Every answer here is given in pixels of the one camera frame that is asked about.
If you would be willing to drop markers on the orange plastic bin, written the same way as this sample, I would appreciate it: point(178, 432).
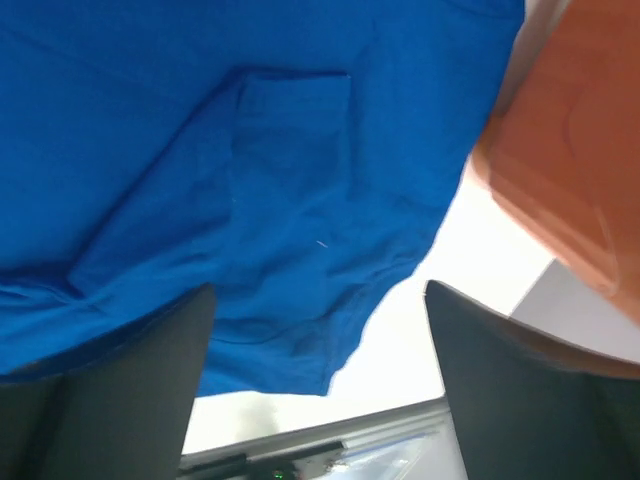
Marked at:
point(563, 161)

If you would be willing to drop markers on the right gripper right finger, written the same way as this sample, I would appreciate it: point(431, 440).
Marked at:
point(528, 405)

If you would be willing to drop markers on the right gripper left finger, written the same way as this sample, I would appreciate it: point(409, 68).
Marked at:
point(115, 407)

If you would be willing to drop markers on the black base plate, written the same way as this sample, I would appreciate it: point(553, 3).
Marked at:
point(382, 445)

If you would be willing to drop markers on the blue t shirt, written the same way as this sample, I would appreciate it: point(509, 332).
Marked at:
point(300, 156)

